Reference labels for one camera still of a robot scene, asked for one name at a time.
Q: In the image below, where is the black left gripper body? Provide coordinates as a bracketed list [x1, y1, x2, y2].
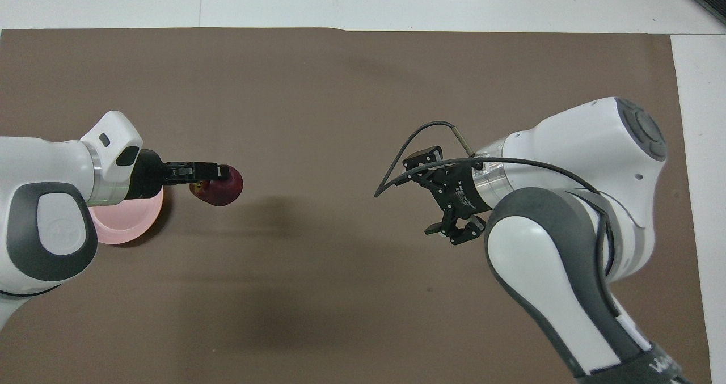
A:
[126, 149, 196, 201]

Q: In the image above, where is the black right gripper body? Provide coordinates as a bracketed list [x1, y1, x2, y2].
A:
[417, 158, 495, 226]

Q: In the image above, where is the dark red apple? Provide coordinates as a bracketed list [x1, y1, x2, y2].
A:
[189, 166, 244, 208]

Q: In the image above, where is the pink plate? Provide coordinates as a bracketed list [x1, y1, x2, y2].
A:
[88, 187, 165, 246]

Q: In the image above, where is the brown table mat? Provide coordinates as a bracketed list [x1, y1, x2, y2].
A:
[0, 28, 713, 384]

